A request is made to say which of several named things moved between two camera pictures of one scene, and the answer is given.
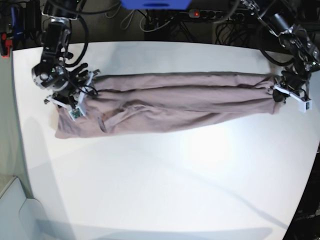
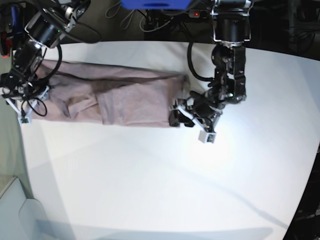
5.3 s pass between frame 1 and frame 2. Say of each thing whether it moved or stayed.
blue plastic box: stayed
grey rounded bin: stayed
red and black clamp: stayed
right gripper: moved
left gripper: moved
